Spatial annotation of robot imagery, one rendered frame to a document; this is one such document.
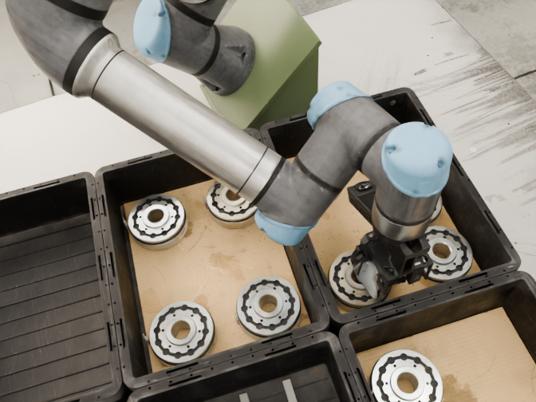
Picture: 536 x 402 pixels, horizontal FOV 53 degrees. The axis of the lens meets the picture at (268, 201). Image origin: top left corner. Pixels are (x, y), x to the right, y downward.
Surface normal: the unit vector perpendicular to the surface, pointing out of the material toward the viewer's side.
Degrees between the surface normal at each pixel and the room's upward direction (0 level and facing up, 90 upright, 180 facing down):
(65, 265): 0
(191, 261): 0
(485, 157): 0
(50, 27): 63
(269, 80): 44
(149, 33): 51
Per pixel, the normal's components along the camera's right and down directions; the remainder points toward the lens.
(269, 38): -0.67, -0.14
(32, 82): -0.06, -0.55
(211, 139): 0.13, 0.01
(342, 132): -0.61, 0.11
